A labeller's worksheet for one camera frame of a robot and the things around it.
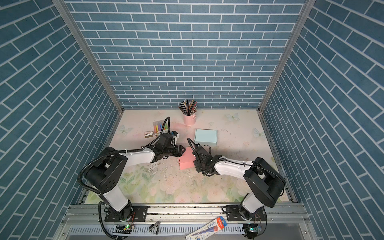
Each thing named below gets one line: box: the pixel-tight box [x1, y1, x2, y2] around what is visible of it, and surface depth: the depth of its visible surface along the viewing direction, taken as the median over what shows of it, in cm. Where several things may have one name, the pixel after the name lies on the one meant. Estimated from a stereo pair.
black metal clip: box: [148, 221, 161, 236], surface depth 71 cm
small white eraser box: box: [144, 131, 154, 138], surface depth 104 cm
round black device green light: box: [243, 223, 259, 239], surface depth 72 cm
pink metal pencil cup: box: [183, 113, 196, 126], surface depth 111 cm
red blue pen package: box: [185, 215, 228, 240], surface depth 70 cm
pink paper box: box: [178, 146, 196, 170], surface depth 91 cm
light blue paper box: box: [194, 128, 218, 145], surface depth 104 cm
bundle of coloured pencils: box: [178, 99, 198, 116], surface depth 107 cm
